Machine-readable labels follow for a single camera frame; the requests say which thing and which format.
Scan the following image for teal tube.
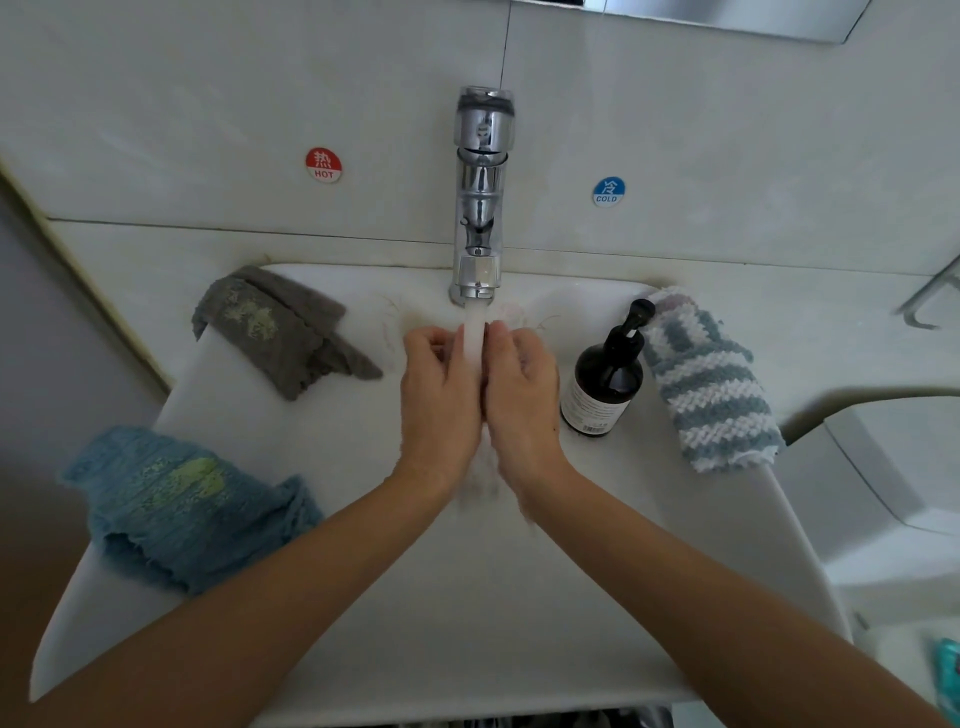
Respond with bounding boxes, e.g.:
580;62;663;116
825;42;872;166
933;637;960;707

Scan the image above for white toilet lid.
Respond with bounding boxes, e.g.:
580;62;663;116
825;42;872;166
877;618;960;728

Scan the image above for person's right hand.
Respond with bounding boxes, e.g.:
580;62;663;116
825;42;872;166
480;319;579;500

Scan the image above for black pump soap bottle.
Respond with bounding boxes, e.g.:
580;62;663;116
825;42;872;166
559;298;659;440

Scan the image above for wall mirror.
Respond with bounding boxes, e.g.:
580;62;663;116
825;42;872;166
510;0;872;44

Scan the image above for red round sticker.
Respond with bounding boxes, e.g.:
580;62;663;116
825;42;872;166
303;145;345;186

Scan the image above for chrome faucet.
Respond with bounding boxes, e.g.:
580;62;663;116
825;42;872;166
448;85;518;308

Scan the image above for white toilet tank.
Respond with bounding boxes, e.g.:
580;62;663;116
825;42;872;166
780;393;960;620

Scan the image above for person's right forearm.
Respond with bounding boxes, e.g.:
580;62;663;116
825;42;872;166
528;465;947;728

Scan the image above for blue stained cloth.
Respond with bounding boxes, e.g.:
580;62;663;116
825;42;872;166
60;426;324;594

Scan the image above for pink white striped cloth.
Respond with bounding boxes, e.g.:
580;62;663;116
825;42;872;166
642;285;699;314

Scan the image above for metal wall shelf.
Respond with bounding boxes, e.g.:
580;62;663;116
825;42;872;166
900;252;960;329

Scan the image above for person's left hand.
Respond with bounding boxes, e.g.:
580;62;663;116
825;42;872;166
394;327;489;504

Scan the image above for gray patterned trousers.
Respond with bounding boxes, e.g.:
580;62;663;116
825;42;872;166
360;705;677;728

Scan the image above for white ceramic sink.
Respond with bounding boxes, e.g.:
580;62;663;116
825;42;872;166
30;264;854;728

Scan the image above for person's left forearm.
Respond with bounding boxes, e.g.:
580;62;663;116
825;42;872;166
15;468;452;728

